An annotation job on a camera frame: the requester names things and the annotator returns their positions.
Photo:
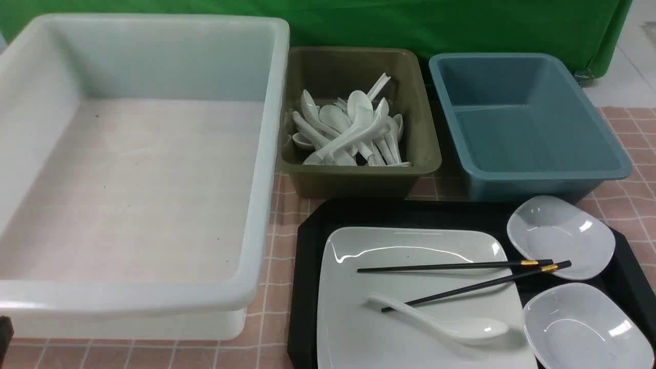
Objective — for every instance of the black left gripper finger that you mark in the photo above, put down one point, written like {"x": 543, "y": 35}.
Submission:
{"x": 6, "y": 335}

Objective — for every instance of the white square plate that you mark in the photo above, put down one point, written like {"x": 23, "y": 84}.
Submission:
{"x": 353, "y": 332}

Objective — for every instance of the white ceramic soup spoon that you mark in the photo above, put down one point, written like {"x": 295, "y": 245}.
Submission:
{"x": 468, "y": 331}

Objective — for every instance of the white oval bowl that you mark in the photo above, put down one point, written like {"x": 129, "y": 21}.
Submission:
{"x": 575, "y": 325}
{"x": 546, "y": 227}

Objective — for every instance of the large white plastic bin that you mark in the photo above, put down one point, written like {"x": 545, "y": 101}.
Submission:
{"x": 138, "y": 161}

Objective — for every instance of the white spoon in olive bin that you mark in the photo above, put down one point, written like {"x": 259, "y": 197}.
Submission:
{"x": 335, "y": 152}

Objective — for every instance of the olive green plastic bin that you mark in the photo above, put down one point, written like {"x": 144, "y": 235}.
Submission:
{"x": 329, "y": 73}

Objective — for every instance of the pink checkered tablecloth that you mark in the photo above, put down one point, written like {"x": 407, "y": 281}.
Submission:
{"x": 626, "y": 205}

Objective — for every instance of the white spoon bowl up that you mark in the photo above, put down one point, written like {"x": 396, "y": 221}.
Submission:
{"x": 359, "y": 105}

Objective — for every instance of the blue plastic bin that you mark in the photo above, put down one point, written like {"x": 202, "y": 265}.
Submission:
{"x": 522, "y": 126}

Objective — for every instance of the black serving tray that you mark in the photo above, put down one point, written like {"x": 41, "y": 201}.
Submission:
{"x": 622, "y": 281}

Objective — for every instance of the green cloth backdrop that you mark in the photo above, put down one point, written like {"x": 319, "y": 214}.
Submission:
{"x": 582, "y": 34}

